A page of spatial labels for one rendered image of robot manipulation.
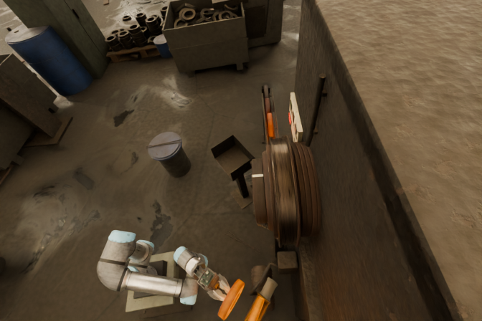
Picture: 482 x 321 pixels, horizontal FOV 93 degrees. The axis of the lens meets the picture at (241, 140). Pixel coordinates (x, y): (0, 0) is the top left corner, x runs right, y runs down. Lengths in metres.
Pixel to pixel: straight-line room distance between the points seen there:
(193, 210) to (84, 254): 1.03
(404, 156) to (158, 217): 2.22
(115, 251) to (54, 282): 1.51
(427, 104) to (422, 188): 0.17
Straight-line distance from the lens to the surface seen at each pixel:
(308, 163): 0.89
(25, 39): 4.02
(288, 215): 0.85
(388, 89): 0.51
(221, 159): 1.78
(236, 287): 1.12
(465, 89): 0.57
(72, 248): 2.79
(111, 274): 1.31
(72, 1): 4.39
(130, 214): 2.57
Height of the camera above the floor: 2.07
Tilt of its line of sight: 53 degrees down
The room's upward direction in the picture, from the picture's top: 12 degrees counter-clockwise
